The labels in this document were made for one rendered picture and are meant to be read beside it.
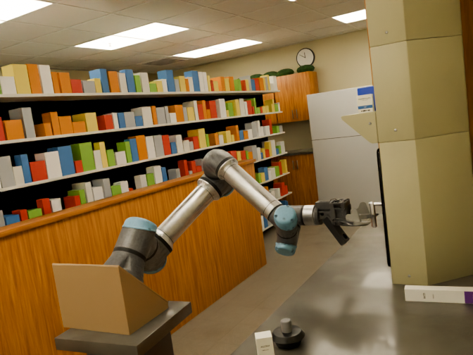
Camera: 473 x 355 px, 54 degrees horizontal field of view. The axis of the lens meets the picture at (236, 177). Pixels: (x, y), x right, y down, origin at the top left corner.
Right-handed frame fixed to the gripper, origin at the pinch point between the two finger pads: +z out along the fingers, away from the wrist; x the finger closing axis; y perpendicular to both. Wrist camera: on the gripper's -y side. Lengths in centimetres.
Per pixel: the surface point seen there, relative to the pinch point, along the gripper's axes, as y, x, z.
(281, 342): -18, -56, -11
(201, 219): -39, 164, -189
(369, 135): 29.4, -5.4, 2.7
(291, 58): 129, 551, -248
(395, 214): 3.2, -5.4, 8.7
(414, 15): 64, -3, 19
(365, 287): -20.3, -10.2, -2.0
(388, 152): 23.4, -5.4, 8.3
